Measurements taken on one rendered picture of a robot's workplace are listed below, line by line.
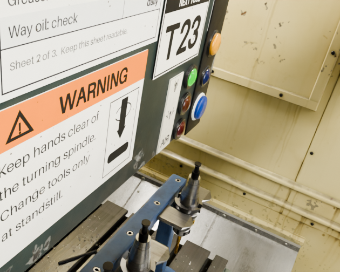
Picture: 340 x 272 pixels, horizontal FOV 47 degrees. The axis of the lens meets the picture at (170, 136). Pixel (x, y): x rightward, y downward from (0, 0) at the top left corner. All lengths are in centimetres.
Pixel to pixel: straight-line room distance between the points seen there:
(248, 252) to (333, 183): 37
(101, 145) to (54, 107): 8
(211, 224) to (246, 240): 14
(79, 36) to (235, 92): 103
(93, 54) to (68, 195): 10
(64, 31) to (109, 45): 5
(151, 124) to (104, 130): 9
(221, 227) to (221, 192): 12
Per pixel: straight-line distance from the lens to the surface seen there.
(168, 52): 35
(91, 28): 24
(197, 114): 47
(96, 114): 28
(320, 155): 126
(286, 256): 144
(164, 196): 88
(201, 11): 40
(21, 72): 21
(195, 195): 86
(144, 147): 38
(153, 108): 36
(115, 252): 75
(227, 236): 144
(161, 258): 77
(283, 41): 117
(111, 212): 131
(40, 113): 23
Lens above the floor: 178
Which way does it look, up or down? 30 degrees down
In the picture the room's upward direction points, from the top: 12 degrees clockwise
